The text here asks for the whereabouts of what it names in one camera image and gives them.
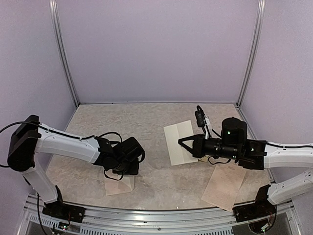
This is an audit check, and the pink envelope with flap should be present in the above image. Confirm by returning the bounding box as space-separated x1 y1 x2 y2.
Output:
104 170 135 196

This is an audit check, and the cream letter paper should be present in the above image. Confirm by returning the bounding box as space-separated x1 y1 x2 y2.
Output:
163 120 198 166

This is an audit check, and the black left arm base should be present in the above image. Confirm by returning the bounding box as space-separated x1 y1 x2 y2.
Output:
43 186 86 223

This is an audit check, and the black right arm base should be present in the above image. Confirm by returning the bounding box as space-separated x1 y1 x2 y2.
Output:
233 185 277 222

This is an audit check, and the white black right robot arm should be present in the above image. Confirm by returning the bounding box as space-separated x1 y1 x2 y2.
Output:
178 117 313 205

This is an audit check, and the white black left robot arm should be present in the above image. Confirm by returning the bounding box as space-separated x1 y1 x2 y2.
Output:
7 115 146 206

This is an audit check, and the brown round sticker sheet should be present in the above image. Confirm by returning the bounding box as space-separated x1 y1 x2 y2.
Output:
199 157 208 163

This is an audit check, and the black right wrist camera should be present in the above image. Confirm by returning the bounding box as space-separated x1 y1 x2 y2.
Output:
195 110 205 128

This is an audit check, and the black left camera cable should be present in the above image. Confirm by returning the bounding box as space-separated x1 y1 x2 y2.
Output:
0 121 123 182

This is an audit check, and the aluminium front rail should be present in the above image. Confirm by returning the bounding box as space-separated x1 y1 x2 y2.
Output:
15 192 304 235

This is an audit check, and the aluminium frame post right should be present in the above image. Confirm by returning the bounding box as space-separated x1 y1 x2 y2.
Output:
237 0 266 107

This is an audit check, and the aluminium frame post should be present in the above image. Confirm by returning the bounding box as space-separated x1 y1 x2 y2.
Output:
237 0 266 107
49 0 80 108

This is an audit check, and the aluminium frame post left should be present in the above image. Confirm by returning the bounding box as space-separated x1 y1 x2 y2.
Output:
49 0 80 108

